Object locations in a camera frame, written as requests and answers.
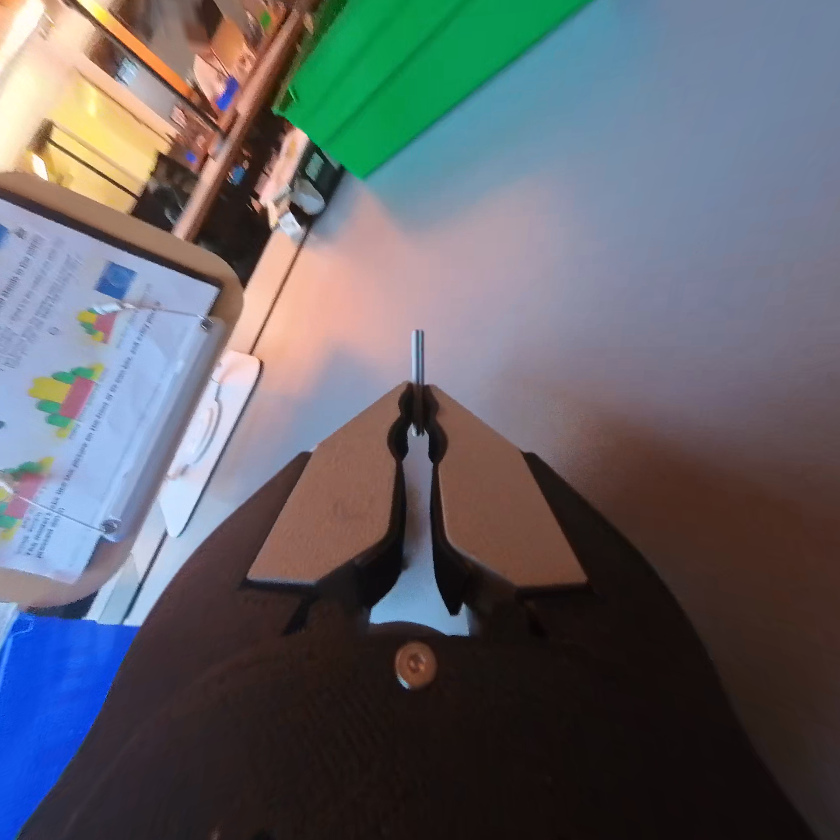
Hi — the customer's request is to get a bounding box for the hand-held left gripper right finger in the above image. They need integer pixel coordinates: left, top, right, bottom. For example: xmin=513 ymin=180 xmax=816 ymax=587
xmin=425 ymin=385 xmax=589 ymax=636

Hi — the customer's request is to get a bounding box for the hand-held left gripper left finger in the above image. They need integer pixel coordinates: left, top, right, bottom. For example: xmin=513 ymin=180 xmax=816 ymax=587
xmin=245 ymin=382 xmax=414 ymax=637

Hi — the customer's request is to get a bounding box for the grey lego axle pin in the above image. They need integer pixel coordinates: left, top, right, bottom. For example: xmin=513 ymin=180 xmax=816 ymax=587
xmin=411 ymin=330 xmax=426 ymax=437

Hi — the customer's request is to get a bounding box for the printed lego instruction sheet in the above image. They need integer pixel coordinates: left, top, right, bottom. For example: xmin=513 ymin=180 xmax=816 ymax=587
xmin=0 ymin=197 xmax=221 ymax=585

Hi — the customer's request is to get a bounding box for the white flat plastic card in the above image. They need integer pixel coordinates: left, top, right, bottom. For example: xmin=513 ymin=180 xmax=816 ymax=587
xmin=157 ymin=351 xmax=262 ymax=538

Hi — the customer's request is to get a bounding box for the wooden clipboard with instruction sheet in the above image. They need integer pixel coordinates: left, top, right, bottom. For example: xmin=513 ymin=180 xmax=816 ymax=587
xmin=0 ymin=172 xmax=245 ymax=608

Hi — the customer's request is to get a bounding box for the blue plastic bin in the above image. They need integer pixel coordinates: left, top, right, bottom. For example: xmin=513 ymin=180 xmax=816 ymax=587
xmin=0 ymin=612 xmax=140 ymax=840

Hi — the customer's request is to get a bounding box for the wooden beam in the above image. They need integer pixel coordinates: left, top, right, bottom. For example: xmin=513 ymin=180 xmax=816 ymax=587
xmin=173 ymin=10 xmax=307 ymax=241

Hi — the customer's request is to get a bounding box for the yellow cabinet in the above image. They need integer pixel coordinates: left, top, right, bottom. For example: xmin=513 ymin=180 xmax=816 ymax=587
xmin=25 ymin=66 xmax=179 ymax=212

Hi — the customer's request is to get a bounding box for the green plastic box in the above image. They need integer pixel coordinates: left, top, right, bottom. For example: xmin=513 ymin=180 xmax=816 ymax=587
xmin=272 ymin=0 xmax=595 ymax=179

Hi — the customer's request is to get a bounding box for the metal page holder wire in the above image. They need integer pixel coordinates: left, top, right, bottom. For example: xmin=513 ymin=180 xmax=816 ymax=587
xmin=92 ymin=301 xmax=215 ymax=331
xmin=0 ymin=484 xmax=123 ymax=534

